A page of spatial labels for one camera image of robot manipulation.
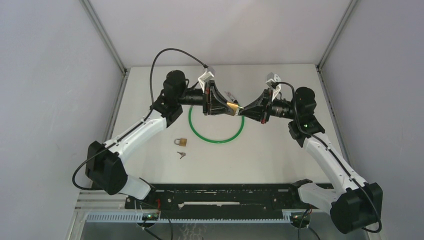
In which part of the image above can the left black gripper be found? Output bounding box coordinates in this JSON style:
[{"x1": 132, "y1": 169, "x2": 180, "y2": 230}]
[{"x1": 178, "y1": 81, "x2": 235, "y2": 117}]

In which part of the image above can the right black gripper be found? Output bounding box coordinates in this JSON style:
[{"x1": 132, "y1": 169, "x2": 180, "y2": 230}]
[{"x1": 237, "y1": 88, "x2": 297, "y2": 125}]

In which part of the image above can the brass padlock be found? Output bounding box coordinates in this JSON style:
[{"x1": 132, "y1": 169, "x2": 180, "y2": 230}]
[
  {"x1": 226, "y1": 101, "x2": 244, "y2": 116},
  {"x1": 174, "y1": 138, "x2": 188, "y2": 147}
]

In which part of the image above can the green cable lock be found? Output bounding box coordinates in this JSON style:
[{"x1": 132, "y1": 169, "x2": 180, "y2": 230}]
[{"x1": 188, "y1": 104, "x2": 245, "y2": 144}]

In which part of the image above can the small silver key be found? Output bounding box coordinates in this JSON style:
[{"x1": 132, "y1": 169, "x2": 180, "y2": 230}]
[{"x1": 177, "y1": 151, "x2": 187, "y2": 159}]

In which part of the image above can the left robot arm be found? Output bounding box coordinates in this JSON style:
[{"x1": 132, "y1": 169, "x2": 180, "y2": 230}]
[{"x1": 85, "y1": 69, "x2": 238, "y2": 209}]

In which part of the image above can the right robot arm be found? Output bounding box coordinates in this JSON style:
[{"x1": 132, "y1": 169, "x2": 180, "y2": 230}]
[{"x1": 239, "y1": 87, "x2": 383, "y2": 234}]

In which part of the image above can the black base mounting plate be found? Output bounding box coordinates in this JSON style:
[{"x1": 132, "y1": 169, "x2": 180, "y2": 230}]
[{"x1": 124, "y1": 183, "x2": 309, "y2": 219}]

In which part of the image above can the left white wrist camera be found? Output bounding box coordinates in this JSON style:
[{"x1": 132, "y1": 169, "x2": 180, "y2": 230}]
[{"x1": 197, "y1": 66, "x2": 215, "y2": 93}]

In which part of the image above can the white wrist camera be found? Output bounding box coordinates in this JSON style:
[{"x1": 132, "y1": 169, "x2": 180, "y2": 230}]
[
  {"x1": 197, "y1": 66, "x2": 215, "y2": 93},
  {"x1": 265, "y1": 72, "x2": 282, "y2": 102}
]

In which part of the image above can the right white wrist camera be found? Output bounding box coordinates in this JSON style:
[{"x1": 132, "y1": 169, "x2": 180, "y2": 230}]
[{"x1": 265, "y1": 72, "x2": 282, "y2": 102}]

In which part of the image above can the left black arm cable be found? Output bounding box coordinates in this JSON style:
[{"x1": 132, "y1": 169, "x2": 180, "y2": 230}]
[{"x1": 71, "y1": 48, "x2": 210, "y2": 191}]

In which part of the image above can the left aluminium frame post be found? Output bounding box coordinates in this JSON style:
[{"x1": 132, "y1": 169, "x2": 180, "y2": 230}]
[{"x1": 79, "y1": 0, "x2": 127, "y2": 75}]

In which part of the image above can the aluminium frame post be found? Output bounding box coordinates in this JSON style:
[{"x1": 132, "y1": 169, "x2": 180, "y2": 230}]
[
  {"x1": 79, "y1": 0, "x2": 127, "y2": 75},
  {"x1": 316, "y1": 0, "x2": 361, "y2": 72}
]

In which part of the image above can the right aluminium frame post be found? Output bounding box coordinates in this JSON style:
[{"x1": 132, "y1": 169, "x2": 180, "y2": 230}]
[{"x1": 316, "y1": 0, "x2": 361, "y2": 72}]

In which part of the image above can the white slotted cable duct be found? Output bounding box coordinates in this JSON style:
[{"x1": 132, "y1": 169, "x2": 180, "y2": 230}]
[{"x1": 85, "y1": 211, "x2": 302, "y2": 224}]

